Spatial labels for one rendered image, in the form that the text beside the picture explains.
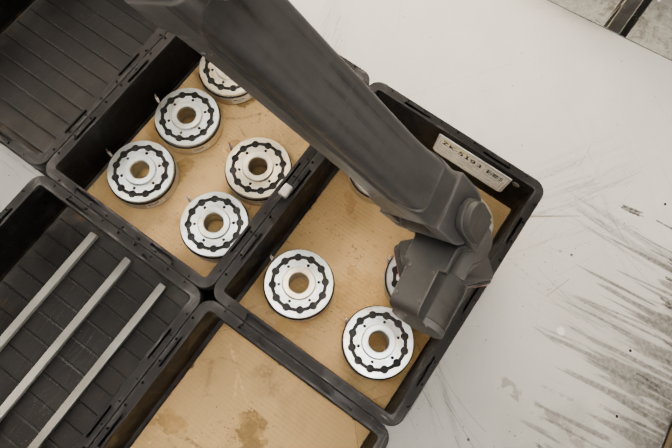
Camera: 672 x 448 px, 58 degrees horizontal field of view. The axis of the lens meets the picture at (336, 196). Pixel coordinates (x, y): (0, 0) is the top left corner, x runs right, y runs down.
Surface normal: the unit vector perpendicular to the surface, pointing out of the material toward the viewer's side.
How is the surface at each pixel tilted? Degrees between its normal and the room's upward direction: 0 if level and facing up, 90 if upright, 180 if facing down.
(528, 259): 0
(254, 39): 59
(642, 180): 0
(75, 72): 0
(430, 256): 35
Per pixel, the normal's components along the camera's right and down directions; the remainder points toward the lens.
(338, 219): 0.03, -0.30
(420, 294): -0.50, -0.46
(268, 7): 0.79, 0.22
